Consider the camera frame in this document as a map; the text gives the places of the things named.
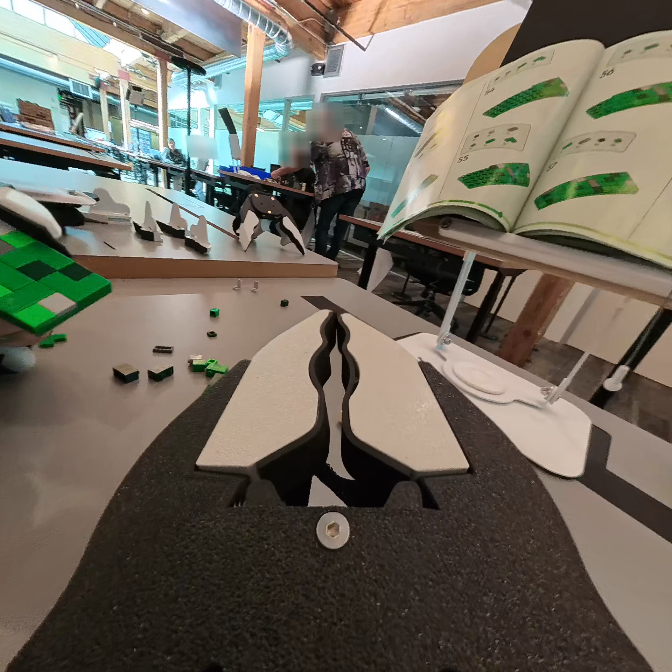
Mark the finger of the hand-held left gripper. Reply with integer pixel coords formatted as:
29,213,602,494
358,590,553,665
0,346,37,375
0,186,70,254

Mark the black backing board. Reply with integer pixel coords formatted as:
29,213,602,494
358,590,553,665
501,0,672,67

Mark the open brick instruction booklet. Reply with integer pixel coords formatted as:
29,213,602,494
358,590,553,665
377,25,672,270

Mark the black tape strip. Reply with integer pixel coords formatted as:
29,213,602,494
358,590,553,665
576,424,672,532

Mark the green curved brick plate model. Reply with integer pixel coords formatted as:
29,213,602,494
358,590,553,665
0,230,112,337

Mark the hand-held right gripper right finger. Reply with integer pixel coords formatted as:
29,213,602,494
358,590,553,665
338,313,471,482

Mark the spare grey wedge part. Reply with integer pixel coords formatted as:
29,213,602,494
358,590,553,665
157,202,189,238
133,202,164,243
185,215,212,255
85,187,131,225

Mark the wooden support post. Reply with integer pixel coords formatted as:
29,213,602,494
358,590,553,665
240,23,266,168

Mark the black office chair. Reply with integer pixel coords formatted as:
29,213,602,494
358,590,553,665
396,256,485,318

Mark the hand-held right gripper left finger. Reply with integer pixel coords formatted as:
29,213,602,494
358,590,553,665
196,309,338,482

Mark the white book stand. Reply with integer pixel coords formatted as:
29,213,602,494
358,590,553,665
395,216,672,480

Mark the black spare gripper assembly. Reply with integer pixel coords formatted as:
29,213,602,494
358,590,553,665
232,184,306,256

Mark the brown long table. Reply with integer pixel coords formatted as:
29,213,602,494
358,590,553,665
338,213,527,344

